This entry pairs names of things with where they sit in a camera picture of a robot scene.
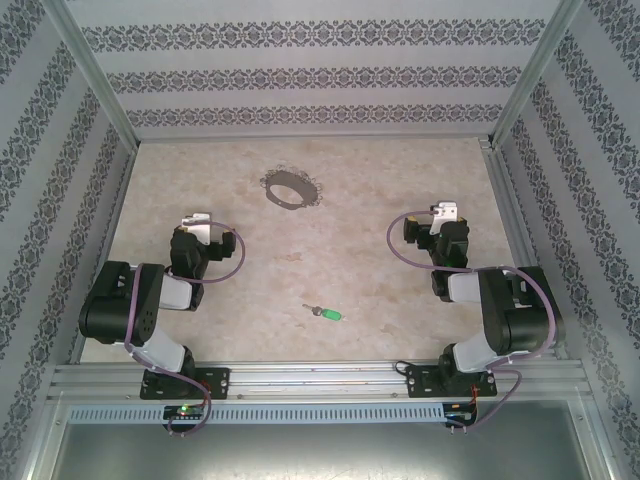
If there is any key with green head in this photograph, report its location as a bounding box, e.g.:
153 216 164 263
302 302 346 324

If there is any grey metal sheet panel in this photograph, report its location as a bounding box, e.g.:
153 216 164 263
49 423 609 480

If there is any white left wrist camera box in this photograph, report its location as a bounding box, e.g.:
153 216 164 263
180 212 214 246

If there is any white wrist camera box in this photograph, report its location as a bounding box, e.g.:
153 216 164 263
429 201 460 236
180 212 214 246

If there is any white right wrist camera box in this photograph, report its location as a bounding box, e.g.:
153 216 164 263
429 201 460 236

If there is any aluminium table side rail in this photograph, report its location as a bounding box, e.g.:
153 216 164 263
480 138 571 362
67 143 141 364

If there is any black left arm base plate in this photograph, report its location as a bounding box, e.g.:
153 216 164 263
139 367 231 401

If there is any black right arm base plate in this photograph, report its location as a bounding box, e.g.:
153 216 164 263
403 363 499 400

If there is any aluminium frame post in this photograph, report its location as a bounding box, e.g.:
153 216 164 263
38 0 142 149
491 0 587 149

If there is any aluminium mounting rail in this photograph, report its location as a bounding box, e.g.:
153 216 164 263
48 359 589 400

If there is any slotted grey cable duct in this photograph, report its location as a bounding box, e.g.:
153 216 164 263
67 402 446 426

